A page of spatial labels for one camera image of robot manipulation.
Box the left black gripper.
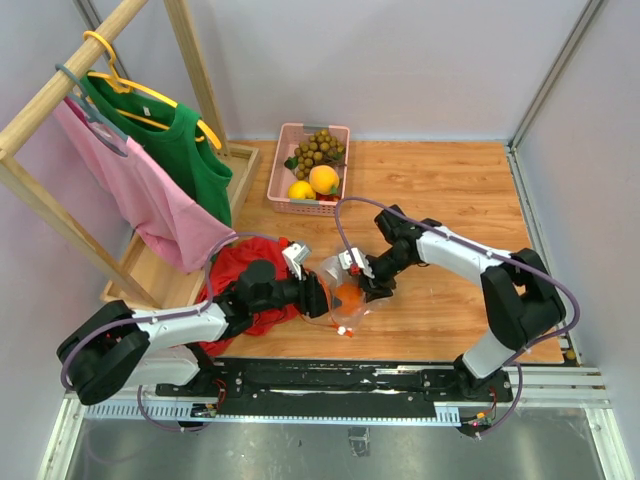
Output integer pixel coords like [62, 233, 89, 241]
[252, 260, 342, 318]

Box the clear zip bag orange seal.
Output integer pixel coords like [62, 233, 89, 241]
[302, 256, 389, 337]

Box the orange fake orange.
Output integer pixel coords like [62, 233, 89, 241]
[333, 283, 364, 315]

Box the yellow fake lemon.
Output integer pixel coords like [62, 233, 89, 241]
[287, 180, 316, 200]

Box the small yellow fake fruit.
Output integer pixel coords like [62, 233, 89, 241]
[308, 165, 340, 195]

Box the brown longan fruit bunch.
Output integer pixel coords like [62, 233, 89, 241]
[282, 128, 347, 180]

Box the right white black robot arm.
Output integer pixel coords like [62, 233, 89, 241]
[358, 205, 566, 400]

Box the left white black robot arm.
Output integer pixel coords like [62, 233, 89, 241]
[56, 260, 331, 406]

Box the green fake leaf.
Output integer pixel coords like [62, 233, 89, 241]
[284, 156, 299, 170]

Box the red cloth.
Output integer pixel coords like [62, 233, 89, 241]
[209, 237, 299, 336]

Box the wooden clothes rack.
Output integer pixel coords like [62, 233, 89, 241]
[0, 0, 262, 310]

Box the pink plastic basket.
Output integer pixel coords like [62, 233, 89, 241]
[267, 123, 350, 216]

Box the pink shirt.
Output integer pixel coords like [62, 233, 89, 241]
[53, 101, 234, 273]

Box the green shirt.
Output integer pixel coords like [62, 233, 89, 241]
[81, 75, 233, 226]

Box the grey clothes hanger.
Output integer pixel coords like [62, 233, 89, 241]
[55, 63, 128, 158]

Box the yellow clothes hanger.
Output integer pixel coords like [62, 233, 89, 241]
[82, 30, 223, 150]

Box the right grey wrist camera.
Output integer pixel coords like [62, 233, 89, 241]
[338, 247, 374, 279]

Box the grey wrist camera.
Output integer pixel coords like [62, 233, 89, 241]
[282, 242, 311, 280]
[338, 247, 374, 279]

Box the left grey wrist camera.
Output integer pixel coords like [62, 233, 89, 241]
[282, 242, 311, 280]

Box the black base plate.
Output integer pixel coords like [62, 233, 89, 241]
[155, 357, 513, 418]

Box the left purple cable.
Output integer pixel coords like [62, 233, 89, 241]
[59, 231, 291, 433]

